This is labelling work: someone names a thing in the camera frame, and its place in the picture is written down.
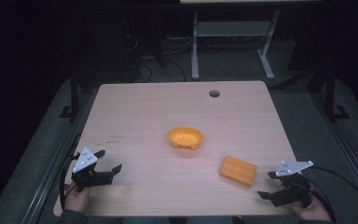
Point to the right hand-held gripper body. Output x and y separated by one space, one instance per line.
293 188

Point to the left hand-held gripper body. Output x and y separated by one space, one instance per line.
85 160

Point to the orange soap dish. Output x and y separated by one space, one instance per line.
185 137

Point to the person's right hand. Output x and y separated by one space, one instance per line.
315 211

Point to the person's left hand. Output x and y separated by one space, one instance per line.
77 199

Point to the black metal stand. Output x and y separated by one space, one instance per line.
74 93
331 93

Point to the aluminium rail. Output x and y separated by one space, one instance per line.
345 143
54 161

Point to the white metal desk frame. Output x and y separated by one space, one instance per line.
233 28

